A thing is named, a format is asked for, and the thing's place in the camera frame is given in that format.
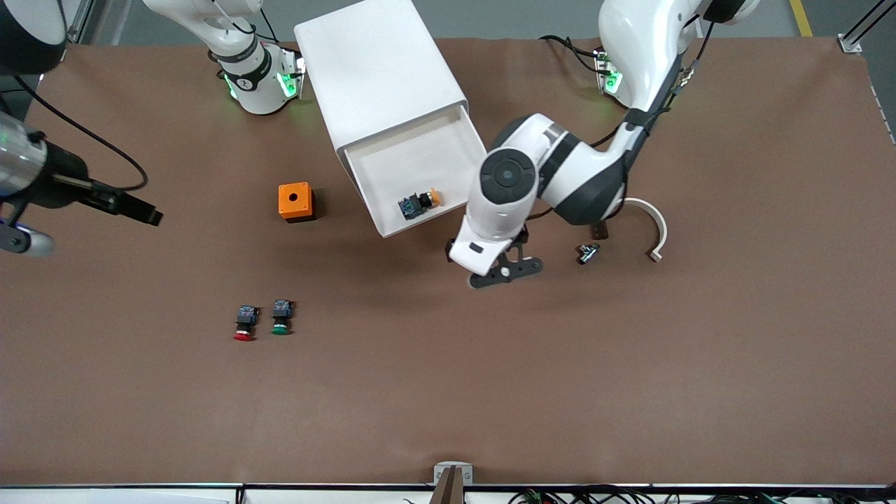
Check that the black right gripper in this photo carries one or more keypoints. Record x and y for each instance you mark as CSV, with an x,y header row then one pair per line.
x,y
61,186

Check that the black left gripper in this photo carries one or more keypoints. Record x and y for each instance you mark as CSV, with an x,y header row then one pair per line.
x,y
522,236

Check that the yellow push button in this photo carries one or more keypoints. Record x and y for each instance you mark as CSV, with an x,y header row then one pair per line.
x,y
413,206

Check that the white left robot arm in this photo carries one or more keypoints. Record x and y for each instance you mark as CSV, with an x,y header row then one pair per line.
x,y
644,42

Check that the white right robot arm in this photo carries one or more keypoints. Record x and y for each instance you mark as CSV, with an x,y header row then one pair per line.
x,y
255,94

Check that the red push button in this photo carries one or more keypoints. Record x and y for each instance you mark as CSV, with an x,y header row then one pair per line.
x,y
246,318

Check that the green push button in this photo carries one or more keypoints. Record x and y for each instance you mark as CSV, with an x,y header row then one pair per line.
x,y
282,311

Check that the orange box with hole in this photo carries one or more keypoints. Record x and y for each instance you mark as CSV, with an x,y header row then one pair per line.
x,y
294,199

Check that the aluminium frame profile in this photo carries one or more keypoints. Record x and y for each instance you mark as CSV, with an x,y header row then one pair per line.
x,y
850,43
80,21

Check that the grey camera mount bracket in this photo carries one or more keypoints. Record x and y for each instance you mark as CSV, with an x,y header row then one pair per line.
x,y
453,479

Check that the white table frame rail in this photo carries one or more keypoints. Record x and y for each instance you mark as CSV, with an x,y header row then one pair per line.
x,y
105,495

